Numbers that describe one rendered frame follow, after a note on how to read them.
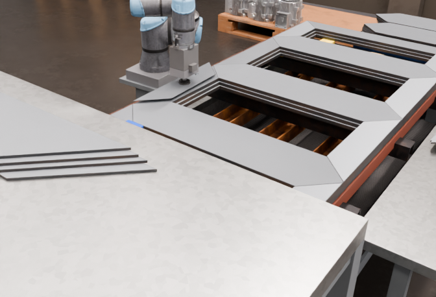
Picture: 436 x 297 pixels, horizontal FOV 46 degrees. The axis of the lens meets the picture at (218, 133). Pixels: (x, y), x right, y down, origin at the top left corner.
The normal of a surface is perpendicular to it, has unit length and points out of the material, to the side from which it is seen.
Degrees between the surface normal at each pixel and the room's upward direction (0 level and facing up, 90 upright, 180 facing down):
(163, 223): 0
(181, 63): 90
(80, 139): 0
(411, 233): 0
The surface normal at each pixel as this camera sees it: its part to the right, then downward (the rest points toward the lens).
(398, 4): -0.55, 0.40
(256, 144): 0.02, -0.88
